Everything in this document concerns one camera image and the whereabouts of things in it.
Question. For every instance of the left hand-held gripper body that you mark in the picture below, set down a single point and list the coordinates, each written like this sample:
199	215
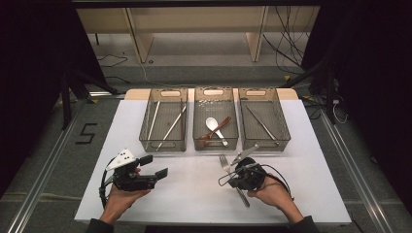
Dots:
132	182

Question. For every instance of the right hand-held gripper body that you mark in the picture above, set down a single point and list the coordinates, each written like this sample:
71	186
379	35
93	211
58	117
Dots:
251	178

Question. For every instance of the white chopstick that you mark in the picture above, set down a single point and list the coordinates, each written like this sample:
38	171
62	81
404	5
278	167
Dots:
171	128
154	120

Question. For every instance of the smoky clear plastic bin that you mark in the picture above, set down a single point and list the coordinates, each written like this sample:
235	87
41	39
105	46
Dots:
272	113
168	111
207	111

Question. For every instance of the brown wooden spoon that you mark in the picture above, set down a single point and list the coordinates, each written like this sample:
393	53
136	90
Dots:
224	123

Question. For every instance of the white ceramic spoon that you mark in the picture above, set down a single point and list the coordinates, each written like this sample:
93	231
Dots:
211	123

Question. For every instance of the person's left hand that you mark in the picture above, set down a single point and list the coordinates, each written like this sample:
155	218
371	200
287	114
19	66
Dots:
118	202

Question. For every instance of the person's right hand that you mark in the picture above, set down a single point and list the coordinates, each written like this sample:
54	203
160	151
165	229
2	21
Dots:
275	194

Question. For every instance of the black metal stand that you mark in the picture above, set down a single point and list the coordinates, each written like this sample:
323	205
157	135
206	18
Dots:
66	106
330	97

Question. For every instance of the beige wooden desk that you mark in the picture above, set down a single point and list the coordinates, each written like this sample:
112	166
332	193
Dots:
142	42

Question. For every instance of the black curtain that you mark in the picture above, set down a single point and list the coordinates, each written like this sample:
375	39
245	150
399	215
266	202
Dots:
32	64
372	64

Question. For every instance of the aluminium floor rail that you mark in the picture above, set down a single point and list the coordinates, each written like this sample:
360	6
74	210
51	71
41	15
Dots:
353	171
45	174

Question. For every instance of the black frame beam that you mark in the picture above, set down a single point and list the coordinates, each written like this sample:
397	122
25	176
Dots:
194	3

